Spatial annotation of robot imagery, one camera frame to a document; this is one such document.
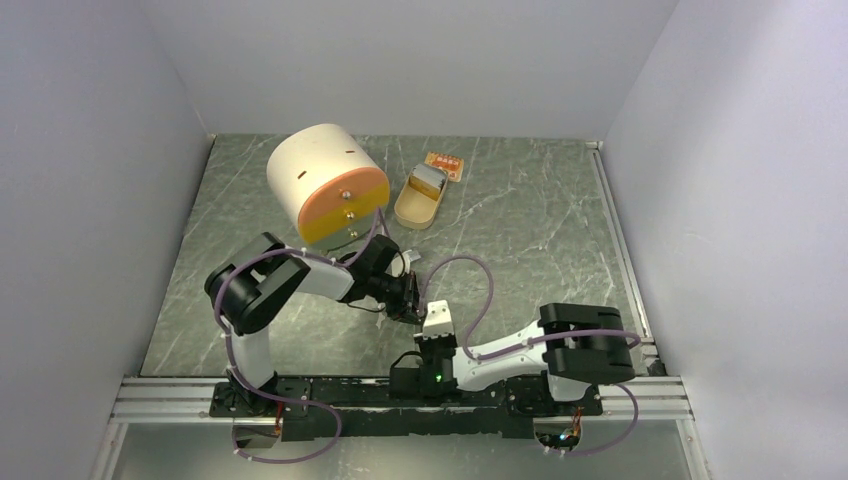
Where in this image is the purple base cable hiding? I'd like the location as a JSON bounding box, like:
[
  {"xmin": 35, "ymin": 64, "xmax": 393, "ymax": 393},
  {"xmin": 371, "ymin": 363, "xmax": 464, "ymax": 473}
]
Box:
[
  {"xmin": 539, "ymin": 382, "xmax": 641, "ymax": 460},
  {"xmin": 230, "ymin": 397, "xmax": 343, "ymax": 465}
]

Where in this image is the gold oval tray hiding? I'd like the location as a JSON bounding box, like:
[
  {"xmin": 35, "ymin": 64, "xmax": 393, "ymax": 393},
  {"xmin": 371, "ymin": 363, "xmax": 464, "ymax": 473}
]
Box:
[{"xmin": 394, "ymin": 174, "xmax": 448, "ymax": 230}]

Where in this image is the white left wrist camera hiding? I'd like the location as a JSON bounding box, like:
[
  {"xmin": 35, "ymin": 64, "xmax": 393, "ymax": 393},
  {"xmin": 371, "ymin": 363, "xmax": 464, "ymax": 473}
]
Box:
[{"xmin": 402, "ymin": 250, "xmax": 421, "ymax": 264}]

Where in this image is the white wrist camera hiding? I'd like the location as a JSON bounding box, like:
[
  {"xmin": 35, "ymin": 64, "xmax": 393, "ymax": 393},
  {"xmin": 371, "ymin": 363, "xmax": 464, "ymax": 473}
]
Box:
[
  {"xmin": 402, "ymin": 250, "xmax": 421, "ymax": 264},
  {"xmin": 421, "ymin": 300, "xmax": 455, "ymax": 339}
]

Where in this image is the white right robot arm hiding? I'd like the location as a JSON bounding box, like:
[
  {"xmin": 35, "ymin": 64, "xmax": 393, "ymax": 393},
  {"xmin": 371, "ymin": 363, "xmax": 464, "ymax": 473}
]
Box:
[{"xmin": 389, "ymin": 301, "xmax": 641, "ymax": 414}]

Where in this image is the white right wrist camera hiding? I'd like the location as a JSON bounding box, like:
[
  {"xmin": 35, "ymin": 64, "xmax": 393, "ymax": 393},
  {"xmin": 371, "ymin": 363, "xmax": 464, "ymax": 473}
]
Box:
[{"xmin": 421, "ymin": 300, "xmax": 455, "ymax": 339}]

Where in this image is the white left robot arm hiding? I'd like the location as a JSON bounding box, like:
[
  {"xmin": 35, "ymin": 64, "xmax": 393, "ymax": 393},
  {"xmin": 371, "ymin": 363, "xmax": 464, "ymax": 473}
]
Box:
[{"xmin": 204, "ymin": 232, "xmax": 423, "ymax": 416}]

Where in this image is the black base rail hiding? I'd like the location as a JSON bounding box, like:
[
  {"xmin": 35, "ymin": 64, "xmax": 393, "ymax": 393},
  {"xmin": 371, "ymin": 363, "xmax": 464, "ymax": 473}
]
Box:
[{"xmin": 208, "ymin": 375, "xmax": 603, "ymax": 441}]

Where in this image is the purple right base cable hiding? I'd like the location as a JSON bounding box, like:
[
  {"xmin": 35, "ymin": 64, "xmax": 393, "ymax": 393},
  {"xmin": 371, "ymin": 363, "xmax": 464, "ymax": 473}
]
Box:
[{"xmin": 539, "ymin": 382, "xmax": 641, "ymax": 460}]

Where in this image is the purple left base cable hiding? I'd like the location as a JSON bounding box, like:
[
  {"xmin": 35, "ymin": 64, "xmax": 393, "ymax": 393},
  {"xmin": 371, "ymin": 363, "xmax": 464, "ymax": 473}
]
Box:
[{"xmin": 230, "ymin": 397, "xmax": 343, "ymax": 465}]

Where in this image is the cream cylindrical drawer box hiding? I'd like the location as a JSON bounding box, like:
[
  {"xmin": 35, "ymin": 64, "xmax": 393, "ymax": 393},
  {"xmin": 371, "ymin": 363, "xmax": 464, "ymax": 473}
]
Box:
[{"xmin": 266, "ymin": 123, "xmax": 390, "ymax": 251}]

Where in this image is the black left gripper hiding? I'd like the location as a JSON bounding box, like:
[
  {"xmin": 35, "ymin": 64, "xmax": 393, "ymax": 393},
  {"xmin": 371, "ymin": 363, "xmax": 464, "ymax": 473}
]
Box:
[{"xmin": 369, "ymin": 271, "xmax": 424, "ymax": 326}]

